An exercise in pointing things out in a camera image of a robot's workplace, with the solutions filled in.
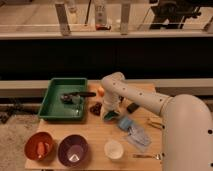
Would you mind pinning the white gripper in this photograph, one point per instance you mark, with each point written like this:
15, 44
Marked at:
108, 108

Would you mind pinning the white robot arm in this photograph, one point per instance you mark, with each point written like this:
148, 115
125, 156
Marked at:
187, 136

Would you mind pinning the purple bowl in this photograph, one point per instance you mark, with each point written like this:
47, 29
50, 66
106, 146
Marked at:
73, 150

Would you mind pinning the red bowl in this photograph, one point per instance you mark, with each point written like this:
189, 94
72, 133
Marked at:
30, 149

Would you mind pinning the black rectangular block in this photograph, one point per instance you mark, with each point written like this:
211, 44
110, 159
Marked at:
132, 107

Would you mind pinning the blue grey cloth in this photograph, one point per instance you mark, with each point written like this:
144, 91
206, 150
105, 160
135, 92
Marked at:
138, 137

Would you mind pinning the white cup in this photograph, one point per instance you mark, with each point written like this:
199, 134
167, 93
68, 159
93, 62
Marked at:
113, 150

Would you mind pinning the green plastic tray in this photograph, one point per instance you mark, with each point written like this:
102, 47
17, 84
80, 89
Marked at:
53, 109

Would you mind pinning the orange carrot toy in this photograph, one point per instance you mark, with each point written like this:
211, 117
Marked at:
41, 150

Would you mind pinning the black handled brush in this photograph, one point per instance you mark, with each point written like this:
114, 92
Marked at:
75, 97

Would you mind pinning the yellow handled tool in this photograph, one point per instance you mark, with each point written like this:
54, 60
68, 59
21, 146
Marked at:
155, 122

